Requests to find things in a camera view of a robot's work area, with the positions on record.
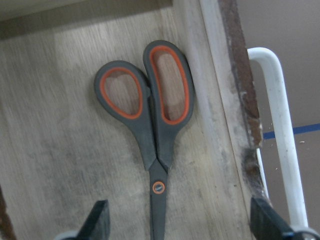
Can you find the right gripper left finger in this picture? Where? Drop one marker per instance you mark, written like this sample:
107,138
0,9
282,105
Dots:
97,226

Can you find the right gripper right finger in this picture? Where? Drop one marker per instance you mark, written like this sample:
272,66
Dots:
266,223

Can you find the wooden drawer with white handle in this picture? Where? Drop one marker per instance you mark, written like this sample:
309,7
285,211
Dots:
60,151

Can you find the grey orange scissors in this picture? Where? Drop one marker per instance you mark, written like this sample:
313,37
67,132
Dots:
153,131

